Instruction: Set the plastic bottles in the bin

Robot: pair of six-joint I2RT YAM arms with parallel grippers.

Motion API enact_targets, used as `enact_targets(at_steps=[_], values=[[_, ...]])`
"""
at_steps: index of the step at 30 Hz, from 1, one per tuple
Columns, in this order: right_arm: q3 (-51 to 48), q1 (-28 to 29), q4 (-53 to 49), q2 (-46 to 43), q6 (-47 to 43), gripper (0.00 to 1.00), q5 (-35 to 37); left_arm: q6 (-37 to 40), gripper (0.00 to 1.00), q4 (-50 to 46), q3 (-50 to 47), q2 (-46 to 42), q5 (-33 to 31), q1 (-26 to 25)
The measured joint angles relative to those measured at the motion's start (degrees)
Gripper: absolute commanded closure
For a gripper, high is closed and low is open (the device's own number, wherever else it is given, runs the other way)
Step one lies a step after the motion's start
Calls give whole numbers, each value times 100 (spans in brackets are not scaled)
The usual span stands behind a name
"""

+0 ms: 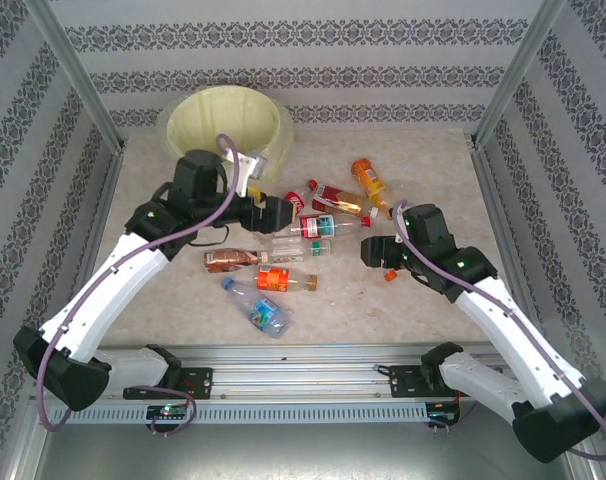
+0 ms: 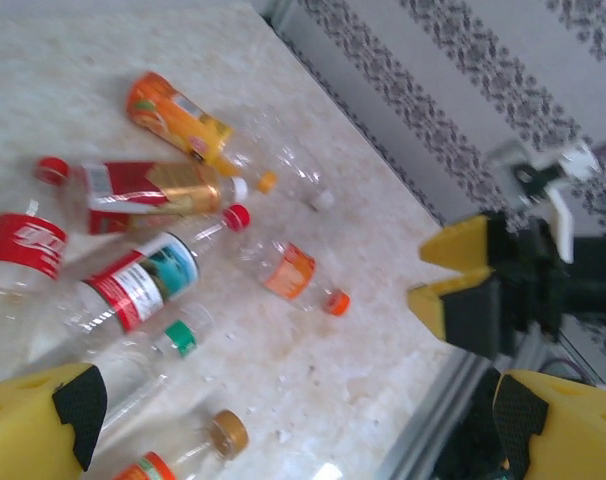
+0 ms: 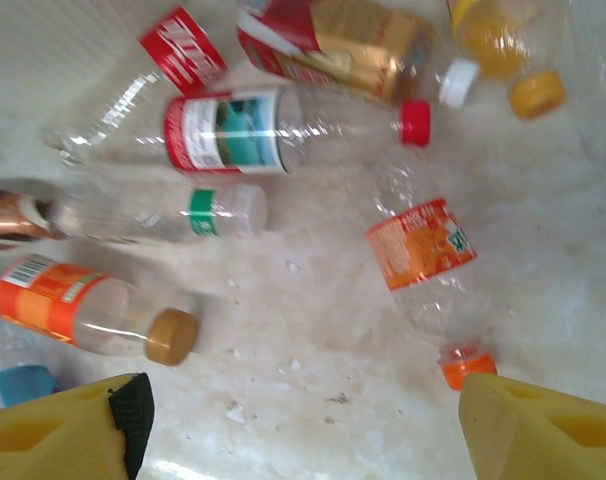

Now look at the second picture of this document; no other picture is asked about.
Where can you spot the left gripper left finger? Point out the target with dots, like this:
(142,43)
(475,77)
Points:
(23,430)

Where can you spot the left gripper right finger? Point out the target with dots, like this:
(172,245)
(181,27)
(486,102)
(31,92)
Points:
(578,435)

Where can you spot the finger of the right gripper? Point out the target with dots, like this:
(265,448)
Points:
(473,315)
(458,245)

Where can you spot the small orange label bottle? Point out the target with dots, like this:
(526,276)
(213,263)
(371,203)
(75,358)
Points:
(290,272)

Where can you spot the clear unlabelled bottle white cap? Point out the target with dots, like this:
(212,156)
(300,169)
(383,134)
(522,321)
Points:
(303,170)

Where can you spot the clear bottle green cap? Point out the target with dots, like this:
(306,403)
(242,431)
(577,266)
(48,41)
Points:
(180,337)

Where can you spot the red teal label bottle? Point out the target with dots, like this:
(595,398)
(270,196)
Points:
(143,280)

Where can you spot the orange NFC label bottle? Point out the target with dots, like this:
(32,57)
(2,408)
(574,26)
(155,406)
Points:
(228,432)

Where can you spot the red and gold label bottle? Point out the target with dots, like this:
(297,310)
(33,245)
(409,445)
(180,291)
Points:
(153,195)

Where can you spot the orange juice bottle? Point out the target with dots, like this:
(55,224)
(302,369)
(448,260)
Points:
(178,115)

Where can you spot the Coca-Cola bottle red label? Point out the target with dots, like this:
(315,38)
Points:
(25,245)

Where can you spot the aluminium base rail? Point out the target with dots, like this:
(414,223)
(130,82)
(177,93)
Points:
(433,400)

